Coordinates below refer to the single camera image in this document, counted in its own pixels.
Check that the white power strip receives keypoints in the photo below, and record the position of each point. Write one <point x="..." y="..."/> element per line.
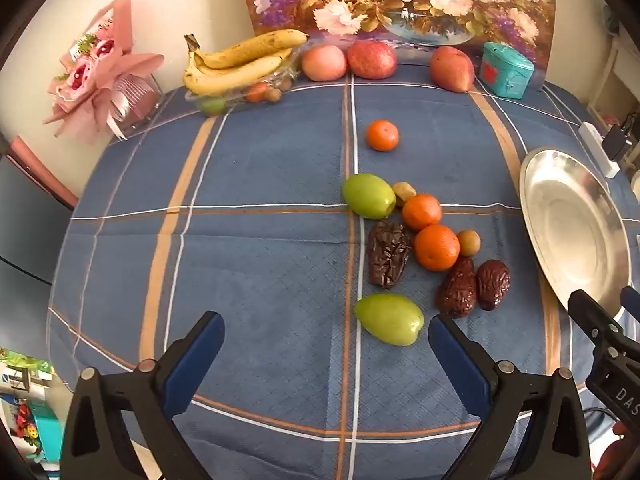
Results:
<point x="595" y="147"/>

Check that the orange tangerine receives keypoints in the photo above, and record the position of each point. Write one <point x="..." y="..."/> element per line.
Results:
<point x="436" y="247"/>
<point x="383" y="135"/>
<point x="421" y="211"/>

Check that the long red dried date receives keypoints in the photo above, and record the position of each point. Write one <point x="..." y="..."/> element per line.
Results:
<point x="457" y="287"/>

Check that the blue plaid tablecloth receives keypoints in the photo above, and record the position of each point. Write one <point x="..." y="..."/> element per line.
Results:
<point x="250" y="260"/>

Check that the black charger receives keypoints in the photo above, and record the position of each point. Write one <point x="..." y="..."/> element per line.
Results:
<point x="617" y="137"/>

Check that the colourful toy pile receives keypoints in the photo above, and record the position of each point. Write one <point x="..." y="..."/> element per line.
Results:
<point x="30" y="410"/>

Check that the flower painting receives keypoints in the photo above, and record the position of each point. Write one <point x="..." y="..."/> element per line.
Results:
<point x="400" y="0"/>

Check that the steel plate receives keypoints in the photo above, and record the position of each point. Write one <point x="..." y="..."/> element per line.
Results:
<point x="570" y="220"/>

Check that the small green jujube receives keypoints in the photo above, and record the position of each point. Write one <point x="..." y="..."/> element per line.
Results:
<point x="212" y="105"/>

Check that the white desk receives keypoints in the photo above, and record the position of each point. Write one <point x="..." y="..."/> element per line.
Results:
<point x="617" y="70"/>

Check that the small brown longan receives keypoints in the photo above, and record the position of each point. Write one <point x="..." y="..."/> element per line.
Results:
<point x="273" y="94"/>
<point x="286" y="82"/>

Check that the clear plastic tray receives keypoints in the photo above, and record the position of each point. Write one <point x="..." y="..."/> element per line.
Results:
<point x="237" y="102"/>

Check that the large red yellow apple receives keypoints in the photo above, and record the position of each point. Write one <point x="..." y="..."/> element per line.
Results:
<point x="452" y="68"/>

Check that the pale pink apple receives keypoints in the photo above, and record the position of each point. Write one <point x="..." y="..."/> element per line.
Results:
<point x="324" y="62"/>

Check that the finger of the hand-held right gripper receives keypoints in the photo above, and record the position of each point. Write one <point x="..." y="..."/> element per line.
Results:
<point x="595" y="317"/>
<point x="631" y="301"/>

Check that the teal tin box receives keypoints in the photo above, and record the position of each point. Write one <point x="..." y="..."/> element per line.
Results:
<point x="505" y="72"/>

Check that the pink flower bouquet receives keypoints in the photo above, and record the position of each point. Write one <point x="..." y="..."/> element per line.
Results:
<point x="85" y="75"/>

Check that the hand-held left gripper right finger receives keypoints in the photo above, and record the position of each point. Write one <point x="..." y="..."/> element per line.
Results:
<point x="452" y="360"/>

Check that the small red-orange fruit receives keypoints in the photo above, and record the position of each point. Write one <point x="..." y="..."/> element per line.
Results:
<point x="257" y="91"/>

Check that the oval red dried date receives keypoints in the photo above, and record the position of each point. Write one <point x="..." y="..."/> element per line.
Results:
<point x="493" y="284"/>

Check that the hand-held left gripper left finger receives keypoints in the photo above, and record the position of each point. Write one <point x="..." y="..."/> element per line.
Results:
<point x="197" y="360"/>

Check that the black wrinkled dried date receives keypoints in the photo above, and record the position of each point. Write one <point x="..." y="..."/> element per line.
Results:
<point x="389" y="255"/>

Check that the dark red apple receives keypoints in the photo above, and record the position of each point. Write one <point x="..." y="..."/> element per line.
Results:
<point x="372" y="59"/>

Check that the yellow banana bunch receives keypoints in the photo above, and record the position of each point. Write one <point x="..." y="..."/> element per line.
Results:
<point x="235" y="77"/>

